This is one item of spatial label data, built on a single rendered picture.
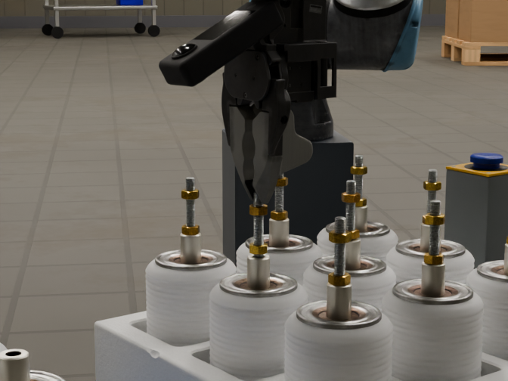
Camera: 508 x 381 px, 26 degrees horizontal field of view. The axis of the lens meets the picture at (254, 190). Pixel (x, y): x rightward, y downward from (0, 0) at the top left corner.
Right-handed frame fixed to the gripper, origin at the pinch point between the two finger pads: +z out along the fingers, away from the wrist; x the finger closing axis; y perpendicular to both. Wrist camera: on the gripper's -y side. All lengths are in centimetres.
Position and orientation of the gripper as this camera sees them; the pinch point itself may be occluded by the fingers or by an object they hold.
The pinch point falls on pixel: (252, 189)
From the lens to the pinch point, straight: 104.5
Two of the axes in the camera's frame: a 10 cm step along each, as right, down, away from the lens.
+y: 8.2, -1.1, 5.6
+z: 0.0, 9.8, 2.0
